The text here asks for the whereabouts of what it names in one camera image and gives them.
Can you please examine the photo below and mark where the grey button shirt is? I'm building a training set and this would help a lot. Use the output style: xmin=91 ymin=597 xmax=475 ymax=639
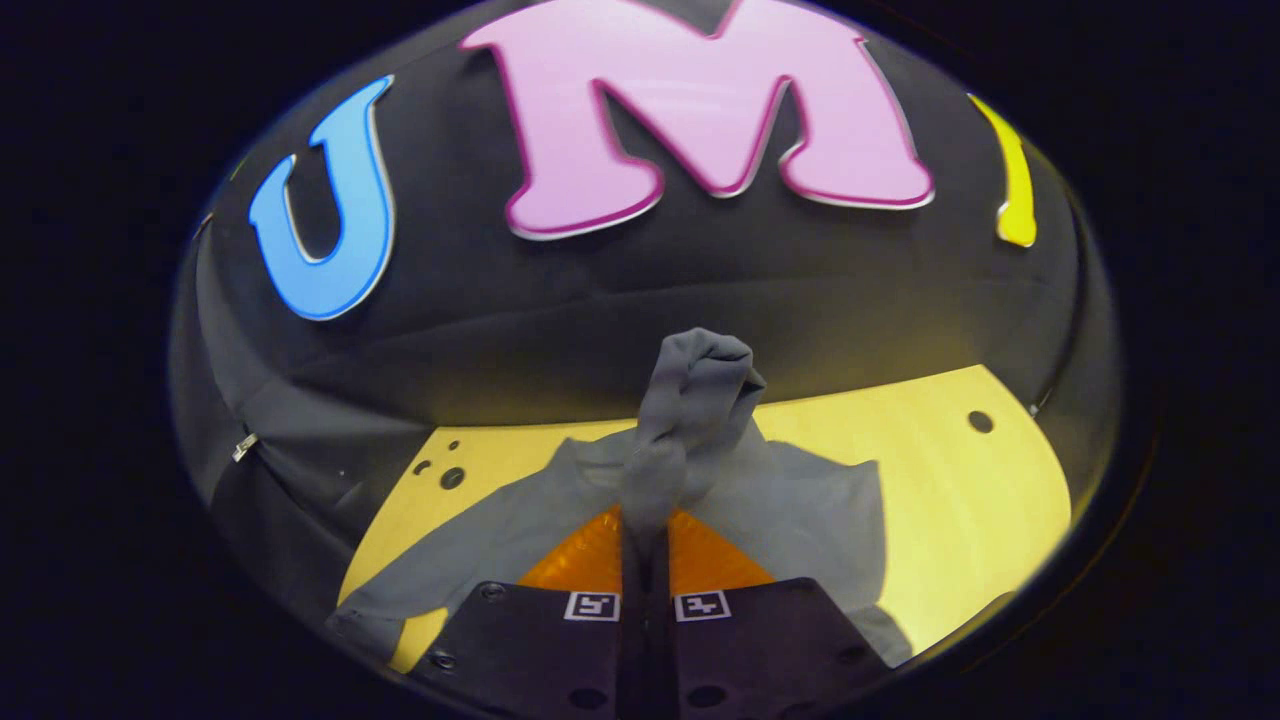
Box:
xmin=325 ymin=328 xmax=913 ymax=673

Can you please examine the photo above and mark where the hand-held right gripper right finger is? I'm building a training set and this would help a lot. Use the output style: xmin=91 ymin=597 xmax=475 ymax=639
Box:
xmin=650 ymin=508 xmax=896 ymax=720

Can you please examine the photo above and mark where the black backdrop cloth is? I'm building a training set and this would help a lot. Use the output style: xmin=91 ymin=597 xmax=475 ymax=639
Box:
xmin=170 ymin=0 xmax=1121 ymax=641

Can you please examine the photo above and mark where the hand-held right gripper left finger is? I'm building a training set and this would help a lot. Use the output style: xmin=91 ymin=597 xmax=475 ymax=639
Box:
xmin=405 ymin=505 xmax=646 ymax=720

